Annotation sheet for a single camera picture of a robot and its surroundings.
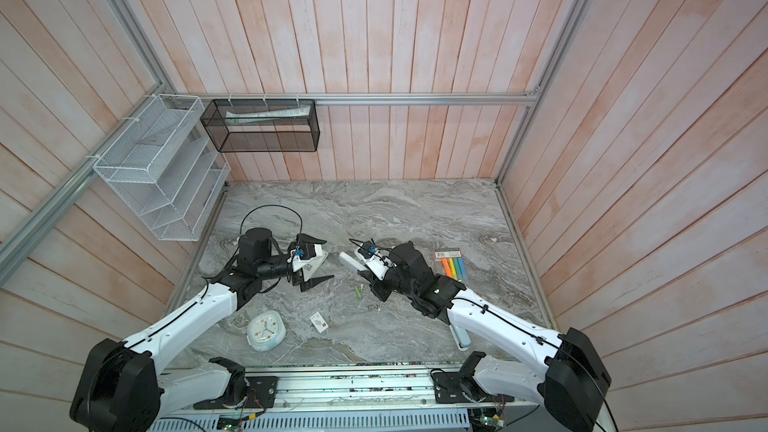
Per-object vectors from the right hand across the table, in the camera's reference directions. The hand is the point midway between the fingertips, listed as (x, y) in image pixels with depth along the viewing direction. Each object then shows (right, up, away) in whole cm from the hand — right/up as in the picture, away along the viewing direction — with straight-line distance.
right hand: (365, 268), depth 77 cm
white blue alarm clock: (-28, -18, +4) cm, 33 cm away
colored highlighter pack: (+27, -2, +18) cm, 33 cm away
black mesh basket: (-37, +46, +26) cm, 65 cm away
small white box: (-13, -17, +6) cm, 22 cm away
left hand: (-11, +2, +1) cm, 11 cm away
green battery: (-3, -10, +13) cm, 16 cm away
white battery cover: (-4, +2, -1) cm, 4 cm away
